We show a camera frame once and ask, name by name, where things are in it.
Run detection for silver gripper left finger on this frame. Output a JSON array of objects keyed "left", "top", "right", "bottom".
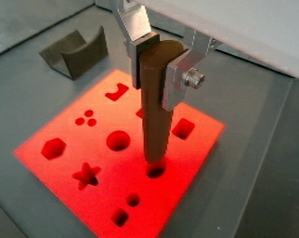
[{"left": 109, "top": 0, "right": 159, "bottom": 89}]

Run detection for red shape-sorter block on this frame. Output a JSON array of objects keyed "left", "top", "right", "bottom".
[{"left": 14, "top": 70, "right": 223, "bottom": 238}]

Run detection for dark brown oval peg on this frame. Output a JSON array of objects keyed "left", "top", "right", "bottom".
[{"left": 139, "top": 40, "right": 183, "bottom": 163}]

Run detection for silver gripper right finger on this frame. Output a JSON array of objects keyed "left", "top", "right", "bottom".
[{"left": 162, "top": 27, "right": 221, "bottom": 112}]

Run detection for black curved holder stand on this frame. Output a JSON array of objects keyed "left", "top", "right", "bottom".
[{"left": 39, "top": 27, "right": 109, "bottom": 80}]

